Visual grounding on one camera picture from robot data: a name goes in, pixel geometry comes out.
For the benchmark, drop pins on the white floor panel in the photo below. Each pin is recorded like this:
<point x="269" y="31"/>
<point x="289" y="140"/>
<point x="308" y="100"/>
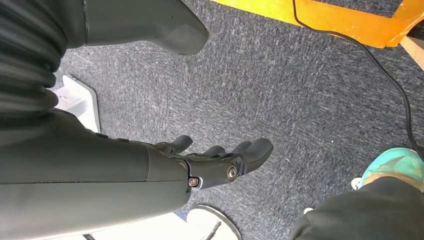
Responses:
<point x="149" y="230"/>

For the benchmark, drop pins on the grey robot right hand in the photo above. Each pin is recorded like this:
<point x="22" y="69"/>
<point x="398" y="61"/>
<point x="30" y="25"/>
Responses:
<point x="82" y="172"/>

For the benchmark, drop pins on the white round floor disc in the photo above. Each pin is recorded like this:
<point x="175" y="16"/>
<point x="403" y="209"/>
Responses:
<point x="202" y="222"/>

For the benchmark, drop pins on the seated person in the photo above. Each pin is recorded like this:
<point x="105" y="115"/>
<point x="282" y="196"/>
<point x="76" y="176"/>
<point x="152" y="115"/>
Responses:
<point x="364" y="215"/>

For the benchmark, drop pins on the yellow floor tape strip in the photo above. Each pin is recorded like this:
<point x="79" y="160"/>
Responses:
<point x="331" y="20"/>

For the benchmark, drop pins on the light wooden desk leg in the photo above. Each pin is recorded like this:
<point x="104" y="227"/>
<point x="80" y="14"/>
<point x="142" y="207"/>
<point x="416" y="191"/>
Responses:
<point x="415" y="51"/>

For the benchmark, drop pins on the white flat base plate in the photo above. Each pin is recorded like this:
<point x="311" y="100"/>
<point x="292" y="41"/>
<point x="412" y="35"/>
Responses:
<point x="82" y="106"/>

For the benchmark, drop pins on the teal sneaker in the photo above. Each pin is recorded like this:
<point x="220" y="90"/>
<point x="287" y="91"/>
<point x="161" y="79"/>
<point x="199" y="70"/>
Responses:
<point x="394" y="164"/>

